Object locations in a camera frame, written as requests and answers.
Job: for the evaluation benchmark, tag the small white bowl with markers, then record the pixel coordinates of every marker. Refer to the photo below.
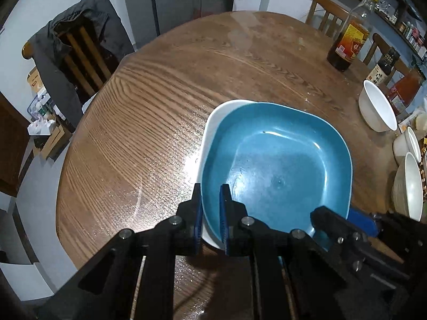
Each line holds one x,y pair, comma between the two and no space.
403,146

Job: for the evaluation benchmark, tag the large yellow-capped sauce bottle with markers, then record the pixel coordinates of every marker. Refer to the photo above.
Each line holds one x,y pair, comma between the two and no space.
350,40

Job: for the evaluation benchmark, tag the clear plastic storage box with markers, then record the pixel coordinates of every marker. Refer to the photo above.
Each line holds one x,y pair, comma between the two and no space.
40,108

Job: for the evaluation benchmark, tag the white square plate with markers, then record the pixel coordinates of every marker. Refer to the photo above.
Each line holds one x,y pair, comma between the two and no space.
208,140

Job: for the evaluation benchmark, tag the grey refrigerator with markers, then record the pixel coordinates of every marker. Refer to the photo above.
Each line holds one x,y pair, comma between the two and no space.
186,0

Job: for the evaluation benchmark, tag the cardboard box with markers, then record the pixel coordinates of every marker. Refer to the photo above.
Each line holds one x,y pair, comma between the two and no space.
35,81
56,141

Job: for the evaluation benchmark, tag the dark grey jacket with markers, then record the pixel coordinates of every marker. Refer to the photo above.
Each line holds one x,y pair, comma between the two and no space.
50,73

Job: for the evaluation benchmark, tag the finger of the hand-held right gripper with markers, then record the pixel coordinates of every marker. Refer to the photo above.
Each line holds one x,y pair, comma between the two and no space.
362,221
330,223

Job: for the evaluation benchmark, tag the small dark sauce bottle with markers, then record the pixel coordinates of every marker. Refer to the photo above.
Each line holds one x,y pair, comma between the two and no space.
383,70

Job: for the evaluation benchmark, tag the large white bowl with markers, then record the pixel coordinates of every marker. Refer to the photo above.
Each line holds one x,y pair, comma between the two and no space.
405,186

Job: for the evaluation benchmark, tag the row of small jars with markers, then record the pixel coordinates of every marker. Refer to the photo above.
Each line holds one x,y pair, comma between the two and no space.
412,35

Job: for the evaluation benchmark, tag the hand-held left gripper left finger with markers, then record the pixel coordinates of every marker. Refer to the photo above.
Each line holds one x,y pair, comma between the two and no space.
197,213

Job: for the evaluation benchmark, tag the wooden wall shelf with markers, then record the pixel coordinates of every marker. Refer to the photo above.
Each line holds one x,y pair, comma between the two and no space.
383,10

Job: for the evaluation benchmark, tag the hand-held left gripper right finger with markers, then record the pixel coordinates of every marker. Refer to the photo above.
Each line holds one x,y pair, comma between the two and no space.
223,216

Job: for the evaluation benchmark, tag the brown wooden cabinet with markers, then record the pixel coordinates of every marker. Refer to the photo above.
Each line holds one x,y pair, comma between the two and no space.
11,146

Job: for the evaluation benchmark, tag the blue square plate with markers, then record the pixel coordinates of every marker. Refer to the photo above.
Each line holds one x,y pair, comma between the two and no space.
277,160

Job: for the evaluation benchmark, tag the red sauce jar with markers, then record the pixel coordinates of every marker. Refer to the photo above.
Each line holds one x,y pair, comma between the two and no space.
405,90

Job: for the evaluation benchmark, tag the wooden chair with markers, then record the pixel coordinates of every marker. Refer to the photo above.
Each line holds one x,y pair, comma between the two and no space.
85,53
377,45
328,10

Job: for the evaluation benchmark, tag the medium white bowl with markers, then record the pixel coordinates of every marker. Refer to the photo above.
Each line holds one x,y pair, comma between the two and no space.
375,106

